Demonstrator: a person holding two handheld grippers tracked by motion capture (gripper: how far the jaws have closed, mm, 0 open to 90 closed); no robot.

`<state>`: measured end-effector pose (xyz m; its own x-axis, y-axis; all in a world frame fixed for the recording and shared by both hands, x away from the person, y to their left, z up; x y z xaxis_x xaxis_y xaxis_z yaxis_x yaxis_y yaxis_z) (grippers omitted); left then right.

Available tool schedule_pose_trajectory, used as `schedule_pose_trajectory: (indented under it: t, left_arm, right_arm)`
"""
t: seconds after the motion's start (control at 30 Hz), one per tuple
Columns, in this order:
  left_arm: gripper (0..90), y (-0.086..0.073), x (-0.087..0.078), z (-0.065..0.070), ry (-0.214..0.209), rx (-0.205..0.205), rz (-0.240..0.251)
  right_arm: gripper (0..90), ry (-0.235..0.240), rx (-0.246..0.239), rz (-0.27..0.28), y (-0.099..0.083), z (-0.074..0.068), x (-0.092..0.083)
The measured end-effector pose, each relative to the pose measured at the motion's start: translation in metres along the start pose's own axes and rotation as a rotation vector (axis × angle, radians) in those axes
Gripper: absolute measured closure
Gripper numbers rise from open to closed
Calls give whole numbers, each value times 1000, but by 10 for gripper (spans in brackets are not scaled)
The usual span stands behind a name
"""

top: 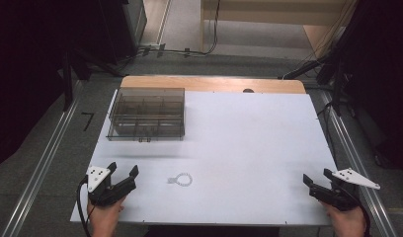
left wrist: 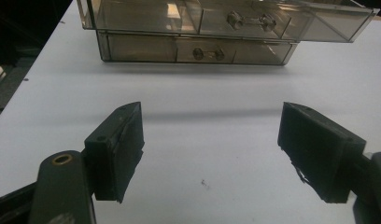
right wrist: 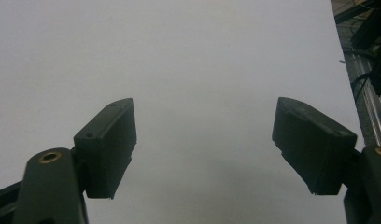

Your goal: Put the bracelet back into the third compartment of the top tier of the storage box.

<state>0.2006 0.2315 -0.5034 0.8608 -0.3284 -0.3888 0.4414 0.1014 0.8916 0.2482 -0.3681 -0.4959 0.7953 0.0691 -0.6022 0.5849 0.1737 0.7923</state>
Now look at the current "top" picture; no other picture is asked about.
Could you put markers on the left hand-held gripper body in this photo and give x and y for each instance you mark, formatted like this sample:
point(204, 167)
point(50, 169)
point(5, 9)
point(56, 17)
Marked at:
point(105, 194)

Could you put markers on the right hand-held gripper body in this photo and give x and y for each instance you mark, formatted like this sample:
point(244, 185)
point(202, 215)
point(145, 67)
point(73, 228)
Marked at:
point(341, 194)

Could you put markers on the person's left hand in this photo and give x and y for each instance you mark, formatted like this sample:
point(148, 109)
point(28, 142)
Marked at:
point(104, 219)

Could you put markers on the person's right hand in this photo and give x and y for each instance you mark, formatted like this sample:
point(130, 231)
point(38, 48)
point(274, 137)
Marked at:
point(346, 223)

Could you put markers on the black tape corner mark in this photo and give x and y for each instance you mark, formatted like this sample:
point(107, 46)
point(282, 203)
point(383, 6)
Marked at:
point(89, 119)

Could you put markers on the clear compartment storage box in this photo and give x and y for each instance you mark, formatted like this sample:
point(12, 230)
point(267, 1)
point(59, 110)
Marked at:
point(146, 113)

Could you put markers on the black metal stand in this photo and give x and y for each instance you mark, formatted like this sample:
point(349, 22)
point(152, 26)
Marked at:
point(68, 82)
point(338, 82)

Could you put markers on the dark curtain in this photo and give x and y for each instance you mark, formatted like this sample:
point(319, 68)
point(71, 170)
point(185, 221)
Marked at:
point(25, 65)
point(384, 82)

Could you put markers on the dark round table grommet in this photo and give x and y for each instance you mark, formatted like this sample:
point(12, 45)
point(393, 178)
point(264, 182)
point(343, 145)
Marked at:
point(248, 90)

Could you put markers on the wooden table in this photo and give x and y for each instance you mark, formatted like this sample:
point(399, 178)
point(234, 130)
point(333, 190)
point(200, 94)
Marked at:
point(209, 84)

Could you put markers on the dark cabinet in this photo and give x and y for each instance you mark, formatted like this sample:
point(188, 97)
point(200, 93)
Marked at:
point(128, 26)

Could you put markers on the light wooden bench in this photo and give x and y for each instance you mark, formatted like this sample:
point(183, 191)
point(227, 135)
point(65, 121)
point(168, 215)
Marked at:
point(272, 15)

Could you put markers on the metal floor rail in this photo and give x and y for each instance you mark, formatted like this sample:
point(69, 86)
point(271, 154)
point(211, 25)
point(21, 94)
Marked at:
point(354, 158)
point(41, 164)

